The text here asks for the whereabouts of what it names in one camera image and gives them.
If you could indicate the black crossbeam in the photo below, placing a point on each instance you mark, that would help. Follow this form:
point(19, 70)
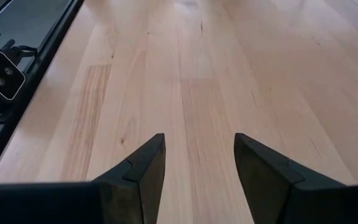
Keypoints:
point(61, 31)

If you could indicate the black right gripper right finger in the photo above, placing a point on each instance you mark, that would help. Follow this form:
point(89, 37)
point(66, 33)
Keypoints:
point(291, 199)

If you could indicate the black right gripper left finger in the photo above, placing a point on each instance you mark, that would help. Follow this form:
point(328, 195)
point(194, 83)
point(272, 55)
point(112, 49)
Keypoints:
point(73, 205)

